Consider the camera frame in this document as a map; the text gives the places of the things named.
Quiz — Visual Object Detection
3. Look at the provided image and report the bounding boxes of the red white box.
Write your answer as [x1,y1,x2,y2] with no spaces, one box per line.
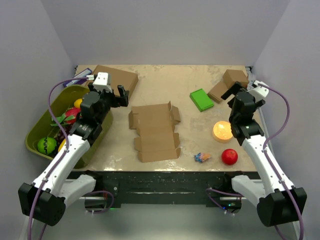
[246,80,255,90]

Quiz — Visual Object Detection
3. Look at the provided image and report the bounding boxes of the small colourful toy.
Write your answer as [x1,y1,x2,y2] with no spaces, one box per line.
[194,152,211,163]

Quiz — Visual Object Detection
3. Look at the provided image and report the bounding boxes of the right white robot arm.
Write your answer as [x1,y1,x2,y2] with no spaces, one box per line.
[222,81,307,227]

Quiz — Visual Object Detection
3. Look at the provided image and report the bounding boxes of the red apple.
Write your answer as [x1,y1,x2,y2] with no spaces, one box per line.
[221,148,238,165]

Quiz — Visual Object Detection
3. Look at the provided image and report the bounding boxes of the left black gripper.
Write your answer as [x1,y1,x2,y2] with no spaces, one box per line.
[88,82,129,124]

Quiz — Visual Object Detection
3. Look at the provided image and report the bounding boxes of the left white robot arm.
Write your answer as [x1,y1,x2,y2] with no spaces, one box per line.
[18,83,129,226]

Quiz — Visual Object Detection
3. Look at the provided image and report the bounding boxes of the green flat box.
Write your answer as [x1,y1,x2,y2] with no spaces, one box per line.
[189,88,214,112]

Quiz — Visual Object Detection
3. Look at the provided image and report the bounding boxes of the large flat cardboard box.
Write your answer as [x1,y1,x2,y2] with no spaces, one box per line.
[93,65,139,100]

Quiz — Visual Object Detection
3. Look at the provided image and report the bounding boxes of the yellow lemon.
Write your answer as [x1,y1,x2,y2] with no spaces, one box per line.
[73,98,83,109]

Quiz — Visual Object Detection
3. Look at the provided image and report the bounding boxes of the green round fruit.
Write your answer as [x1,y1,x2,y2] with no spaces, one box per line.
[37,136,57,156]

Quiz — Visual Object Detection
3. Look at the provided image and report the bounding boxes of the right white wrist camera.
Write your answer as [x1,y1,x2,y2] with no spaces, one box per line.
[247,80,269,101]

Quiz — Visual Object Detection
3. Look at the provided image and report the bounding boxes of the black base frame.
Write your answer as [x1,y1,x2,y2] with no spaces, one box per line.
[67,170,260,216]

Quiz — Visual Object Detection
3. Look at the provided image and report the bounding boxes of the dark purple grapes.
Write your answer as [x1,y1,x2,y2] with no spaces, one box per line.
[54,124,73,145]

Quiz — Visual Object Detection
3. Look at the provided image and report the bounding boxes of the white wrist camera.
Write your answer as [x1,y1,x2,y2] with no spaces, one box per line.
[247,80,269,101]
[92,72,113,93]

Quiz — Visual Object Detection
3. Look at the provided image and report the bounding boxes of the yellow mango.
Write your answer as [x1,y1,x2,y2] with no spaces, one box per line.
[57,139,66,152]

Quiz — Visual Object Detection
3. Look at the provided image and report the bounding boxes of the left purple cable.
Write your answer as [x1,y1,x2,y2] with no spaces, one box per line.
[25,76,94,240]

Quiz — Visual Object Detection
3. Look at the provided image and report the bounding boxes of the flat small cardboard box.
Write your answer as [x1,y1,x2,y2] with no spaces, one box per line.
[207,80,228,104]

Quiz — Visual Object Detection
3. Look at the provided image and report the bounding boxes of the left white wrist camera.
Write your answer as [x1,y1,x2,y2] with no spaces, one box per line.
[92,72,113,93]

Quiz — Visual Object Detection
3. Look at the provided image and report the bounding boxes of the small cardboard cube box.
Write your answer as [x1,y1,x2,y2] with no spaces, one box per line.
[222,69,249,89]

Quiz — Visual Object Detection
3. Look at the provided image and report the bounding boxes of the red dragon fruit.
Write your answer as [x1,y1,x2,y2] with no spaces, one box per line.
[56,107,81,126]

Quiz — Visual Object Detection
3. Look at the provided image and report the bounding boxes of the brown cardboard box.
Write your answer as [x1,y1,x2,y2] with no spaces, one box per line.
[128,102,181,163]

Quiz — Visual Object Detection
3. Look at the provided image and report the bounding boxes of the purple white box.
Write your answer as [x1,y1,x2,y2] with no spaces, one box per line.
[73,68,93,78]

